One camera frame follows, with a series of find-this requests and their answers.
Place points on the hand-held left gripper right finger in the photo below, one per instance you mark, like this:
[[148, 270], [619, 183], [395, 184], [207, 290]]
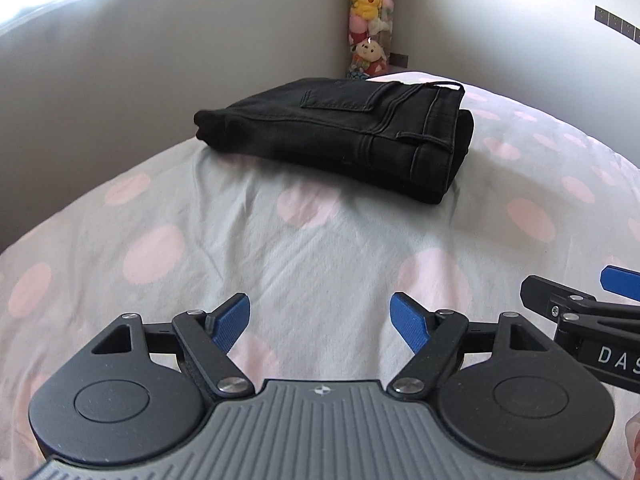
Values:
[[407, 317]]

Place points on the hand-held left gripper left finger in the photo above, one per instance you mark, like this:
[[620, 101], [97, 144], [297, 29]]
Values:
[[230, 322]]

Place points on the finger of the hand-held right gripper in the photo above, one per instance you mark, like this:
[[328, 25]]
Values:
[[622, 278], [545, 290]]

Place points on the black pants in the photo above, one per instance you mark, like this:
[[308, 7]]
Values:
[[325, 135]]

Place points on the white floral bed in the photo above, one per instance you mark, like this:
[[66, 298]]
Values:
[[200, 240]]

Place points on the column of plush toys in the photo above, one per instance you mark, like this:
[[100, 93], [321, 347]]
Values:
[[367, 5]]

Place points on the wall socket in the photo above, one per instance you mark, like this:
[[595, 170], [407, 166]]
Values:
[[399, 60]]

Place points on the dark wall strip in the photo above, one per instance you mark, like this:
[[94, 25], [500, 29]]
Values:
[[612, 20]]

